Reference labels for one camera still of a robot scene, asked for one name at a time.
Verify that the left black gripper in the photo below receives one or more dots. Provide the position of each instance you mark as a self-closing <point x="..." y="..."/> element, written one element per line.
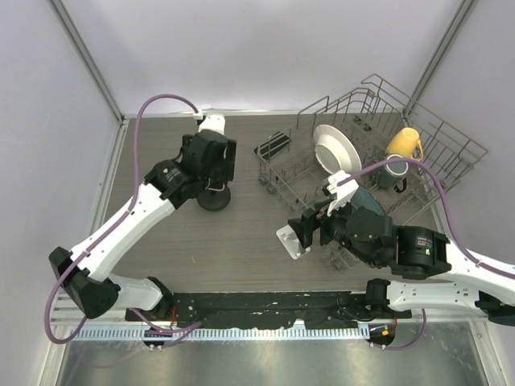
<point x="224" y="170"/>

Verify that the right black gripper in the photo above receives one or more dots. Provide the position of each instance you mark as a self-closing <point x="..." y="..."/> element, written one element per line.
<point x="312" y="219"/>

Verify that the silver phone stand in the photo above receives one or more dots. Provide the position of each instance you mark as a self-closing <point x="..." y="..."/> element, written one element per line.
<point x="291" y="243"/>

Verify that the black round phone stand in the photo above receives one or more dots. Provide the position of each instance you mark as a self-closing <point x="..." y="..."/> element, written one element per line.
<point x="215" y="197"/>

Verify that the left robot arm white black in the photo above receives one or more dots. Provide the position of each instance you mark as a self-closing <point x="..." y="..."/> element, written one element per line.
<point x="87" y="268"/>

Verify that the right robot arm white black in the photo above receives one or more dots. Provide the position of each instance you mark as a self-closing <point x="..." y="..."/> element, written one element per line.
<point x="436" y="272"/>

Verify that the blue ceramic plate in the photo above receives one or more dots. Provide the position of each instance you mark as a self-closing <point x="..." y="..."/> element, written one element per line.
<point x="363" y="198"/>

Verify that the white plate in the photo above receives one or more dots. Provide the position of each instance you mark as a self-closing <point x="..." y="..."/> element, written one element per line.
<point x="334" y="151"/>

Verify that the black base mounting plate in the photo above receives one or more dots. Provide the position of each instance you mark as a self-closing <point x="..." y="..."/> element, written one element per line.
<point x="271" y="311"/>

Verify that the dark green mug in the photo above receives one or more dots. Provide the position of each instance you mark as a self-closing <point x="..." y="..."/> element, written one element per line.
<point x="391" y="176"/>

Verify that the yellow mug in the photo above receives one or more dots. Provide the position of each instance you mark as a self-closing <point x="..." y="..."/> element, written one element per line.
<point x="406" y="143"/>

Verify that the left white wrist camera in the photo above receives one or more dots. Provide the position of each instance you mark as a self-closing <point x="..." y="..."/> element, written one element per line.
<point x="214" y="122"/>

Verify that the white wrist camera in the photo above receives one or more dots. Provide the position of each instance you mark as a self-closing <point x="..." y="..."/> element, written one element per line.
<point x="340" y="191"/>
<point x="214" y="122"/>

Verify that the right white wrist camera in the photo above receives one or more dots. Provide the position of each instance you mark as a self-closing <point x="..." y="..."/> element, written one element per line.
<point x="340" y="191"/>

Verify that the slotted cable duct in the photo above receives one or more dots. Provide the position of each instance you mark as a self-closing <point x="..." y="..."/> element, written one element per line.
<point x="296" y="332"/>

